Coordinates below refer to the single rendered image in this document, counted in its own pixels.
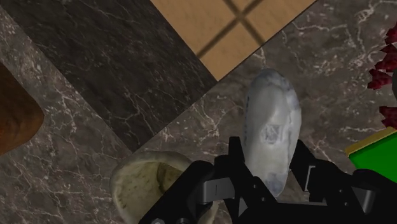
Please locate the white grey oval bottle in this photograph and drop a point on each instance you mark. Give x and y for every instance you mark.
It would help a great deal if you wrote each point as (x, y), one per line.
(271, 124)

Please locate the cream ceramic bowl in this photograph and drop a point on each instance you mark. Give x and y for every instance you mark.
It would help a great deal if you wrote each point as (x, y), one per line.
(139, 183)

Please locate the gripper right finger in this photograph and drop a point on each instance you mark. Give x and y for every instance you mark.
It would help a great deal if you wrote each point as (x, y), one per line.
(332, 183)

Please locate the dark red spiky plant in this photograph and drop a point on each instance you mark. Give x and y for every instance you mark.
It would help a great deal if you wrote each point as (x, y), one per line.
(386, 62)

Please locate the green box with yellow edge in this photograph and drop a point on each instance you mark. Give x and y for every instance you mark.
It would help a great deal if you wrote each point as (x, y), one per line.
(378, 153)

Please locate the brown wooden board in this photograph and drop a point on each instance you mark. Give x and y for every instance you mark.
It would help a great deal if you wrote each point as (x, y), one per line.
(15, 114)

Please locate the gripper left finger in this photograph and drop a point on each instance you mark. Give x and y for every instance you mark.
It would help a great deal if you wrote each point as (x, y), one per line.
(217, 183)

